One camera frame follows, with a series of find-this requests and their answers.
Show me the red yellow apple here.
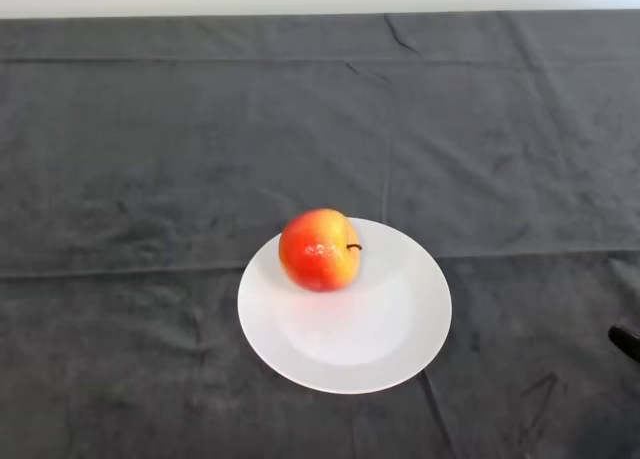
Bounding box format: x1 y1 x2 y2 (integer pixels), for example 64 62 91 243
278 208 364 294

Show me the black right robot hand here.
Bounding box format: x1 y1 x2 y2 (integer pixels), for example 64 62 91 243
607 324 640 365

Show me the black table cloth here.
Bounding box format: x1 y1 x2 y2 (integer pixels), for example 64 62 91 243
0 10 640 459

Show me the white round plate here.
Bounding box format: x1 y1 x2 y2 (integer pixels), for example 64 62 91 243
236 217 453 395

